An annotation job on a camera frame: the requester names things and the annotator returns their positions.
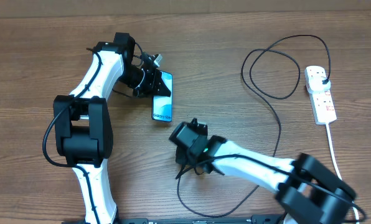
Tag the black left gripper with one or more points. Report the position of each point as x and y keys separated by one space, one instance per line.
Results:
x=155 y=81

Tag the blue Galaxy smartphone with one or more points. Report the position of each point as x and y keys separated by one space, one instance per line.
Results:
x=162 y=105

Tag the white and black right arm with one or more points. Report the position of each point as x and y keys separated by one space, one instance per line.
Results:
x=306 y=189

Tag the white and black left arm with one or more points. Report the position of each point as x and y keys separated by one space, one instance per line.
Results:
x=82 y=125

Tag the white USB charger plug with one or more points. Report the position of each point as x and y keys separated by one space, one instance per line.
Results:
x=316 y=85

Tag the white power extension strip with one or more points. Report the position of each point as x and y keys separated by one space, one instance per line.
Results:
x=322 y=104

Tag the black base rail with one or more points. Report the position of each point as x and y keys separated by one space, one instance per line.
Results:
x=254 y=219

